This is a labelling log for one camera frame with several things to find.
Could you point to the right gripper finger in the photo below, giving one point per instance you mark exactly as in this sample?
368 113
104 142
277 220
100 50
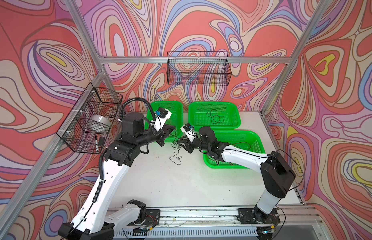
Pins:
186 147
183 140

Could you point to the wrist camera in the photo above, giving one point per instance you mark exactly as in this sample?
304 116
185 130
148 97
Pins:
161 116
189 131

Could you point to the left green basket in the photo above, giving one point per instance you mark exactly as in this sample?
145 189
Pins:
176 119

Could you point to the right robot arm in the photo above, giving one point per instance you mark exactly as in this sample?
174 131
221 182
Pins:
276 173

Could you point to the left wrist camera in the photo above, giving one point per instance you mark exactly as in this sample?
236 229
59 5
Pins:
161 116

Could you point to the front green basket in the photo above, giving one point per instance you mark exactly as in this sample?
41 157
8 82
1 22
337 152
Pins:
245 140

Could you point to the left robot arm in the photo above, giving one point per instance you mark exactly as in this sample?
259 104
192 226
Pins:
141 126

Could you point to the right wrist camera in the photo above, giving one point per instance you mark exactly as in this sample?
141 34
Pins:
189 131

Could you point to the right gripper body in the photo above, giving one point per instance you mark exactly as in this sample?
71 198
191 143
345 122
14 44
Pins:
196 143

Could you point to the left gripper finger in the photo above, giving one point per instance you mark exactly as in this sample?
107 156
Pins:
161 139
168 128

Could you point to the rear right green basket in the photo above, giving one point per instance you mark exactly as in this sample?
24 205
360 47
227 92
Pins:
217 115

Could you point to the left black wire basket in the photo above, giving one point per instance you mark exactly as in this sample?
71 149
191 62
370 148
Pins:
87 129

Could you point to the black wire basket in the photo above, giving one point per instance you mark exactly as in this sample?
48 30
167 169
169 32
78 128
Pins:
198 68
87 129

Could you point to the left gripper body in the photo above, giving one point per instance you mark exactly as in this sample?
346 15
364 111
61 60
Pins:
155 137

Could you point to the white tape roll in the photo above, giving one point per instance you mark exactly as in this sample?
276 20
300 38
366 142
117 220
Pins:
99 123

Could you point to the green basket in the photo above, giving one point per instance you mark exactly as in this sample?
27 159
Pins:
176 119
217 115
245 140

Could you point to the black marker pen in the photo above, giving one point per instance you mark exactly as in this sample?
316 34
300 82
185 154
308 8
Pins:
96 144

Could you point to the rear black wire basket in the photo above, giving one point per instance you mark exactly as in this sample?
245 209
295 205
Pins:
198 68

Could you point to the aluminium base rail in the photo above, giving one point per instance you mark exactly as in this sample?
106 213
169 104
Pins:
287 222

